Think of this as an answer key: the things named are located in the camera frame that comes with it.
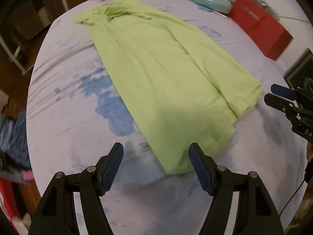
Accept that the black box with gold print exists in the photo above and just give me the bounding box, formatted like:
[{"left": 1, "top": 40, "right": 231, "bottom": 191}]
[{"left": 284, "top": 49, "right": 313, "bottom": 94}]

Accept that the red paper gift bag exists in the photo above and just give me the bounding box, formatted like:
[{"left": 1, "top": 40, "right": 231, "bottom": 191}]
[{"left": 230, "top": 0, "right": 293, "bottom": 61}]

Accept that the light green t-shirt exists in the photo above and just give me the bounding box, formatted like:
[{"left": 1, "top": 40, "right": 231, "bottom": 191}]
[{"left": 73, "top": 0, "right": 263, "bottom": 174}]

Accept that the grey fluffy item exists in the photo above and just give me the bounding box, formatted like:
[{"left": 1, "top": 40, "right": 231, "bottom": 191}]
[{"left": 251, "top": 0, "right": 280, "bottom": 21}]

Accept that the white floral bed sheet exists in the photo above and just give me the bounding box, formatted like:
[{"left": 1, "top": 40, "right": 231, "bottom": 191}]
[{"left": 27, "top": 0, "right": 312, "bottom": 234}]

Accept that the teal item in plastic bag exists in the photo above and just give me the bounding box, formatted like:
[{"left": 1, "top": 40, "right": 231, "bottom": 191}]
[{"left": 188, "top": 0, "right": 234, "bottom": 14}]

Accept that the blue denim clothing pile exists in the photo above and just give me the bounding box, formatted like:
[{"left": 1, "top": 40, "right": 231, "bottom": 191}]
[{"left": 1, "top": 110, "right": 32, "bottom": 183}]

